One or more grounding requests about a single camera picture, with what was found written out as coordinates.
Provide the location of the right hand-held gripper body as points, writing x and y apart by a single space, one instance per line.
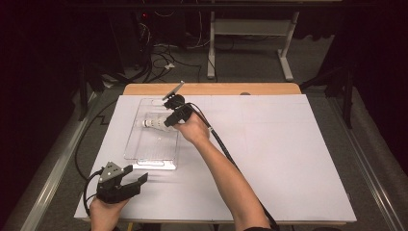
183 112

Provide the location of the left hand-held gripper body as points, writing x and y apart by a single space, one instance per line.
112 192

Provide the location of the clear plastic bin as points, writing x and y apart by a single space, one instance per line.
150 147

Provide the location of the person's right hand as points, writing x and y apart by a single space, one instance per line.
194 130

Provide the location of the person's left hand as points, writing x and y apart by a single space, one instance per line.
106 216

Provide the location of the white plug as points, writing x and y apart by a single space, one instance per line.
169 66

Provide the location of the wooden table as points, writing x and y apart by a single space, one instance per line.
224 89

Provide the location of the dark round table grommet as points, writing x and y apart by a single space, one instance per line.
245 93

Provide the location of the black equipment case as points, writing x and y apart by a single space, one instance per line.
141 32

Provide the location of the black stand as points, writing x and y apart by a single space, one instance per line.
347 106
84 96

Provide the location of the white table cover sheet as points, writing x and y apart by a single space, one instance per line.
272 160

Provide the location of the white metal stand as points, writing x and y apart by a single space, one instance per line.
250 27

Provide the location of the aluminium rail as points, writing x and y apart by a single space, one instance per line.
54 173
381 205

